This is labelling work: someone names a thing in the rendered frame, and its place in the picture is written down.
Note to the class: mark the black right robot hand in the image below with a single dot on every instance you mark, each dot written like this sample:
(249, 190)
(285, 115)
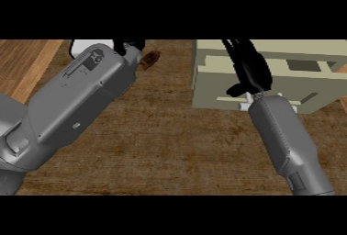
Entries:
(251, 69)

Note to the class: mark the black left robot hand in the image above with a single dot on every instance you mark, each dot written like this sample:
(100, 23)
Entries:
(128, 44)

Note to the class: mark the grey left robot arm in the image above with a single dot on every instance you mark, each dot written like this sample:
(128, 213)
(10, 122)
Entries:
(77, 101)

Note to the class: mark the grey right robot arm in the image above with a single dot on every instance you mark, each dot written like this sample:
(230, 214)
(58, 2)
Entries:
(288, 137)

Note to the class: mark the brown can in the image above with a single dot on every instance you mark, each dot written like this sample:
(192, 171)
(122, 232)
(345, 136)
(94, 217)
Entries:
(149, 59)

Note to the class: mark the white rounded object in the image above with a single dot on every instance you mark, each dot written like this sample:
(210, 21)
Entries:
(87, 46)

